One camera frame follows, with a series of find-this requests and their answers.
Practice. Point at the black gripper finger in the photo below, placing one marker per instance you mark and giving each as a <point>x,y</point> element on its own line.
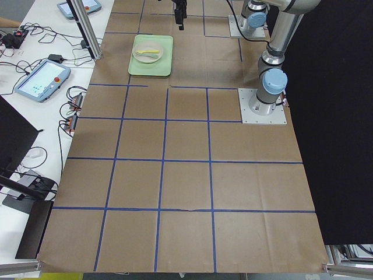
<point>181,17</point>
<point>177,14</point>

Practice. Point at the yellow plastic fork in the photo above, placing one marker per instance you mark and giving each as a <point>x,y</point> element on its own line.
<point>147,51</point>

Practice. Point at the white round plate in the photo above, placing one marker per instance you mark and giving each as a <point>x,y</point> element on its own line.
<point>147,45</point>

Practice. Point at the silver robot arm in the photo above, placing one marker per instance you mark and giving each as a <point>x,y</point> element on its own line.
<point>253,19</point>
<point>273,80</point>

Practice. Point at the green plastic spoon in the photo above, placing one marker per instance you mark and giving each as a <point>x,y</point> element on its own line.
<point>154,56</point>

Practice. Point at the light green plastic tray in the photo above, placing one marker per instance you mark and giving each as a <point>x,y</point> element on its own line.
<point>160,68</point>

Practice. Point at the black power adapter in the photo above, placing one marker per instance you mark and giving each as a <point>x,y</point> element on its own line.
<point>56,58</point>

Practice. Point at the orange black connector box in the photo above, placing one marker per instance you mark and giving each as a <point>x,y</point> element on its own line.
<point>76,102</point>

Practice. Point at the near teach pendant tablet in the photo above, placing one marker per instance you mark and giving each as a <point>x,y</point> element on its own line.
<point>43,81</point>

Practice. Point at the brown paper table cover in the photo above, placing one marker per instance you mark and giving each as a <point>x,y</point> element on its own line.
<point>163,176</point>

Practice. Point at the black curtain panel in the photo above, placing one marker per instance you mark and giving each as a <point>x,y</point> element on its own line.
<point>329,67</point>

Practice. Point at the black monitor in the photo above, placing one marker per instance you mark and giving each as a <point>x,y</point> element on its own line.
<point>29,193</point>

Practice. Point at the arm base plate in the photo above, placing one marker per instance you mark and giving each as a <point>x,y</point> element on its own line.
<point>236,26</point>
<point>257,113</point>

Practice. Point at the aluminium frame post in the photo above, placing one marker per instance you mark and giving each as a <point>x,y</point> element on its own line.
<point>85,27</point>

